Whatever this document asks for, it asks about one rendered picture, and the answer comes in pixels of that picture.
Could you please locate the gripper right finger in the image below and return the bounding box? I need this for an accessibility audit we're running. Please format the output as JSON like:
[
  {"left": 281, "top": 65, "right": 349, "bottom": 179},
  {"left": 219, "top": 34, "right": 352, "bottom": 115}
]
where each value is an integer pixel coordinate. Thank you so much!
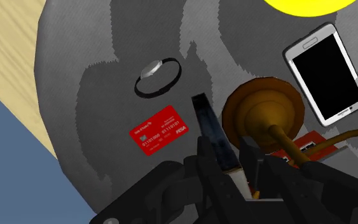
[{"left": 238, "top": 136, "right": 358, "bottom": 224}]

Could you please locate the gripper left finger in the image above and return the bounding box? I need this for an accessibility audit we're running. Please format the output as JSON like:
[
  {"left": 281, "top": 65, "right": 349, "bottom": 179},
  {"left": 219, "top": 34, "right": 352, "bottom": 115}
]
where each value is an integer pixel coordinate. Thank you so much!
[{"left": 88, "top": 136, "right": 261, "bottom": 224}]

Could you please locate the black blade with white handle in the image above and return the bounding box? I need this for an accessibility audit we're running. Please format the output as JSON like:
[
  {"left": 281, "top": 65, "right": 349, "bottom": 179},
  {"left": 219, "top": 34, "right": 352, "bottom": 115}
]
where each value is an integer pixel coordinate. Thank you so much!
[{"left": 190, "top": 92, "right": 260, "bottom": 200}]

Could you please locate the red flat box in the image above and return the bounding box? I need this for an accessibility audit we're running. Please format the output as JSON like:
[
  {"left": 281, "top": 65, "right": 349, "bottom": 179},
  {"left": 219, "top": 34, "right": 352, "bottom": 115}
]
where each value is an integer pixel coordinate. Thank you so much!
[{"left": 272, "top": 130, "right": 349, "bottom": 169}]

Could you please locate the red bank card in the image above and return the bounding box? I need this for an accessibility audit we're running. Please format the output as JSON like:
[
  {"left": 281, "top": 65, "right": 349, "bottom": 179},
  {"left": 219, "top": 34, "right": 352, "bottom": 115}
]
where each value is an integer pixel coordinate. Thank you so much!
[{"left": 128, "top": 104, "right": 189, "bottom": 157}]

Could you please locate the brown lamp stand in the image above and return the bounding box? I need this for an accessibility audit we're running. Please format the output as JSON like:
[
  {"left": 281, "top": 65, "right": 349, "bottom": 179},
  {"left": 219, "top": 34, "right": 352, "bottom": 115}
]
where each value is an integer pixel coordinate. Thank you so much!
[{"left": 221, "top": 76, "right": 358, "bottom": 170}]

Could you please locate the white smartphone with black screen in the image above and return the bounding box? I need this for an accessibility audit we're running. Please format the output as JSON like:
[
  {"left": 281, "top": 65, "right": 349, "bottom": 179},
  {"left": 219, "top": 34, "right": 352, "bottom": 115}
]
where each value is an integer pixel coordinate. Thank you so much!
[{"left": 282, "top": 22, "right": 358, "bottom": 128}]

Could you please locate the black wristwatch with silver face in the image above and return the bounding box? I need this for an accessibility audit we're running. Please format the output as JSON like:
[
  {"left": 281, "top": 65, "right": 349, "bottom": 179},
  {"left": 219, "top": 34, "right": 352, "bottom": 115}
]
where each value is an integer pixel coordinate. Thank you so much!
[{"left": 134, "top": 57, "right": 183, "bottom": 99}]

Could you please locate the round grey table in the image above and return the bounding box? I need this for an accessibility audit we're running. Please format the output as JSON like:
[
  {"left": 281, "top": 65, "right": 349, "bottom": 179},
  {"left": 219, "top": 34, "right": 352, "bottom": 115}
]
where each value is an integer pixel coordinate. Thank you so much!
[{"left": 33, "top": 0, "right": 358, "bottom": 224}]

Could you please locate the yellow round thing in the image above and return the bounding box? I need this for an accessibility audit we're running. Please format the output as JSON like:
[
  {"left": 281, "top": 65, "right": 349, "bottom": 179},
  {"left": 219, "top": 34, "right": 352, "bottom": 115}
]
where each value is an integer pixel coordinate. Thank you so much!
[{"left": 260, "top": 0, "right": 358, "bottom": 18}]

